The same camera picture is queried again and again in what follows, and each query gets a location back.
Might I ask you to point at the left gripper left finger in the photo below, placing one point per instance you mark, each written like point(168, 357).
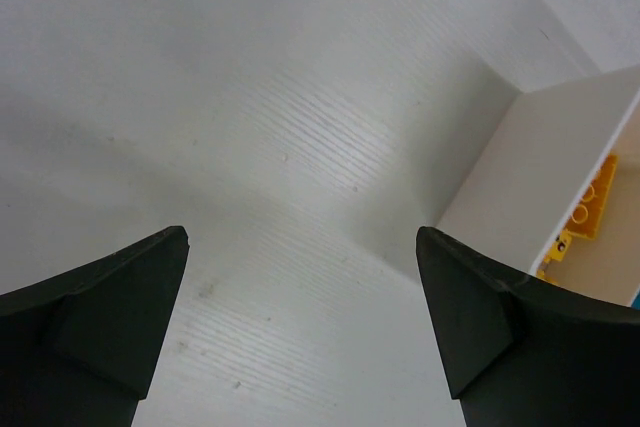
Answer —
point(81, 348)

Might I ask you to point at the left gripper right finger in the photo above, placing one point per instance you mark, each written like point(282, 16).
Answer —
point(518, 351)

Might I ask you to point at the small yellow lego brick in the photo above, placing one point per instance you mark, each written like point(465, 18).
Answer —
point(558, 250)

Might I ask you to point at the blue long lego brick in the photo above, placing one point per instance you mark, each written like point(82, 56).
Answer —
point(636, 302)

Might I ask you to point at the yellow curved lego brick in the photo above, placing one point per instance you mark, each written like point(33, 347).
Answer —
point(542, 275)

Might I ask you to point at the white three-compartment tray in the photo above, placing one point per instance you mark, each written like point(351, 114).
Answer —
point(534, 170)

